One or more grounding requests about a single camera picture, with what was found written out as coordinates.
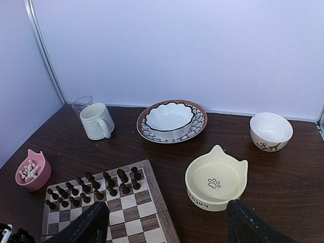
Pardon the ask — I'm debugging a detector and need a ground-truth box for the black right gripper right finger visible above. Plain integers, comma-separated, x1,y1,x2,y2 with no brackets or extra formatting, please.
226,199,296,242

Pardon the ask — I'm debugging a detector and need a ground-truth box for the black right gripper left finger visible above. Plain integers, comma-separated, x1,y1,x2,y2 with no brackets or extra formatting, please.
48,201,109,242

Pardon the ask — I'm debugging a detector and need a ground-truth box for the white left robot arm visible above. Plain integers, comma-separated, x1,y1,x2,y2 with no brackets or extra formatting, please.
1,223,35,243

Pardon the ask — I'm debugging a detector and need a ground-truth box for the black chess piece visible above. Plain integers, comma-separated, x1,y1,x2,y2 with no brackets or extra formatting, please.
47,188,60,200
131,167,142,181
45,199,57,210
85,171,101,190
80,193,91,204
116,169,129,183

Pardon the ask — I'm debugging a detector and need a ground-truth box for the wooden chess board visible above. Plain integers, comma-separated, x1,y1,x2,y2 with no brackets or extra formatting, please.
40,159,180,242

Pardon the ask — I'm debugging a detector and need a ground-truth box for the white chess pieces pile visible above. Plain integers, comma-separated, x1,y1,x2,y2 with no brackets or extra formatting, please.
18,159,41,183

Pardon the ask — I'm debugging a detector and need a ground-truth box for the yellow cat-ear bowl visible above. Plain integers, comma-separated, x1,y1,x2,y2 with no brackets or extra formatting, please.
184,145,248,212

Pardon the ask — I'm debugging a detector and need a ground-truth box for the pink cat-ear bowl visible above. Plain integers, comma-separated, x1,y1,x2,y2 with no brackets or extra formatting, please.
15,149,52,192

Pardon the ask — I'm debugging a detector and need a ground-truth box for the white floral small bowl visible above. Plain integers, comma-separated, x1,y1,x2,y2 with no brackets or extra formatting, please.
250,112,294,152

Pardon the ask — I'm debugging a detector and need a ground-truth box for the cream ribbed mug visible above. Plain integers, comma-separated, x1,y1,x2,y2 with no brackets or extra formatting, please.
79,103,115,141

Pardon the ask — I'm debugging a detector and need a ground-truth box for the patterned brown rim plate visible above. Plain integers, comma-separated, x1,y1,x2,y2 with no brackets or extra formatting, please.
137,100,208,144

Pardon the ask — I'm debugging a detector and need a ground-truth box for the clear drinking glass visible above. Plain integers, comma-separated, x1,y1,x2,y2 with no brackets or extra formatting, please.
71,95,94,118

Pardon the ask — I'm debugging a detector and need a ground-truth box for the white scalloped bowl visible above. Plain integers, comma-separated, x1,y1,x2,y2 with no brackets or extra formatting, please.
145,102,194,140

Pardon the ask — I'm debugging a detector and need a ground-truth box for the right aluminium frame post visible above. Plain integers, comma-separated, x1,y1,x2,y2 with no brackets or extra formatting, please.
316,105,324,140

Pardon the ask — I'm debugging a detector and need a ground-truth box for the aluminium frame post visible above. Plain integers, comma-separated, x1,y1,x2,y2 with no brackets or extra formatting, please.
316,105,324,140
24,0,67,105

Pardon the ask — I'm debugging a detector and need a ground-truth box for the left aluminium frame post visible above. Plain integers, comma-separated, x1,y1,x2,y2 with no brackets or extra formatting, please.
24,0,67,105

